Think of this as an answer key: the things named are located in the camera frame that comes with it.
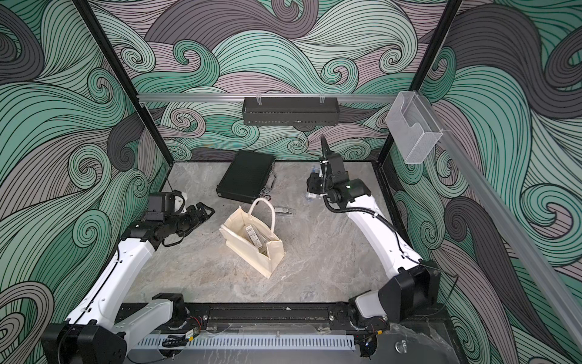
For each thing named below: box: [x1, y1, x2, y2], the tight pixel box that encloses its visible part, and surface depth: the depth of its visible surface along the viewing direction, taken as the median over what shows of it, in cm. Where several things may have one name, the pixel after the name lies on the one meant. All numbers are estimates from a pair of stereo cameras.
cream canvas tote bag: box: [219, 197, 285, 280], surface depth 85 cm
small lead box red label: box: [306, 172, 323, 195], surface depth 70 cm
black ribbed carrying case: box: [215, 150, 277, 204], surface depth 112 cm
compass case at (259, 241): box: [244, 224, 268, 251], surface depth 87 cm
